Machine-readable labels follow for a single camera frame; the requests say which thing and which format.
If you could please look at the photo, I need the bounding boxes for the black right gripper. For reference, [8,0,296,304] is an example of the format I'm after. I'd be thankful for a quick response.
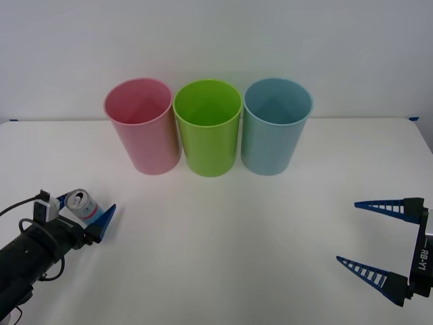
[336,196,433,308]

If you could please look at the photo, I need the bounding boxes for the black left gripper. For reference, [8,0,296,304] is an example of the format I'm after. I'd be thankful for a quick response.
[55,193,117,251]

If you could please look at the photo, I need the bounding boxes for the silver can with pink print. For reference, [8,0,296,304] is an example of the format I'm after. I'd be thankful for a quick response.
[64,188,103,227]

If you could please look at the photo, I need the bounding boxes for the pink plastic bin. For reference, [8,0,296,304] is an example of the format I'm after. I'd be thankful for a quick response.
[102,77,182,176]

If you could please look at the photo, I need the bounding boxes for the green plastic bin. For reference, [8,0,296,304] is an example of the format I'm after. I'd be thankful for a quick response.
[172,79,244,178]

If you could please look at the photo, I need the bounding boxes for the pale blue plastic bin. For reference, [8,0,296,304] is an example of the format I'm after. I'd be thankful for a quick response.
[240,77,315,177]

